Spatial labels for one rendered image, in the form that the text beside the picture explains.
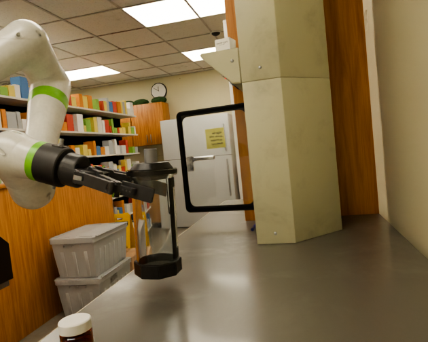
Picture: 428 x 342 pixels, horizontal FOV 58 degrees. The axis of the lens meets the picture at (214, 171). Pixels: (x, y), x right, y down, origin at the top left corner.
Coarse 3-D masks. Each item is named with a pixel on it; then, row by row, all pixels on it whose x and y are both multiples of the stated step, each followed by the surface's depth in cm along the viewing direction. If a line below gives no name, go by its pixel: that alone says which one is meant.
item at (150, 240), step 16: (128, 176) 79; (144, 176) 77; (160, 176) 79; (160, 192) 79; (144, 208) 79; (160, 208) 79; (144, 224) 79; (160, 224) 79; (144, 240) 79; (160, 240) 79; (144, 256) 79; (160, 256) 79
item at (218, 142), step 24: (192, 120) 148; (216, 120) 145; (240, 120) 142; (192, 144) 149; (216, 144) 146; (240, 144) 143; (216, 168) 147; (240, 168) 143; (192, 192) 151; (216, 192) 148; (240, 192) 144
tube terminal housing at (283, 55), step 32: (256, 0) 107; (288, 0) 109; (320, 0) 116; (256, 32) 108; (288, 32) 109; (320, 32) 115; (256, 64) 108; (288, 64) 109; (320, 64) 115; (256, 96) 109; (288, 96) 108; (320, 96) 115; (256, 128) 110; (288, 128) 108; (320, 128) 115; (256, 160) 110; (288, 160) 108; (320, 160) 115; (256, 192) 111; (288, 192) 109; (320, 192) 115; (256, 224) 112; (288, 224) 110; (320, 224) 115
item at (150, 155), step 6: (144, 150) 81; (150, 150) 81; (156, 150) 82; (144, 156) 82; (150, 156) 81; (156, 156) 82; (144, 162) 85; (150, 162) 81; (156, 162) 80; (162, 162) 80; (168, 162) 82; (132, 168) 80; (138, 168) 79; (144, 168) 78; (150, 168) 78; (156, 168) 78; (162, 168) 79
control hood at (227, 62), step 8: (200, 56) 112; (208, 56) 111; (216, 56) 111; (224, 56) 110; (232, 56) 110; (216, 64) 111; (224, 64) 110; (232, 64) 110; (224, 72) 110; (232, 72) 110; (240, 72) 110; (232, 80) 110; (240, 80) 110; (240, 88) 120
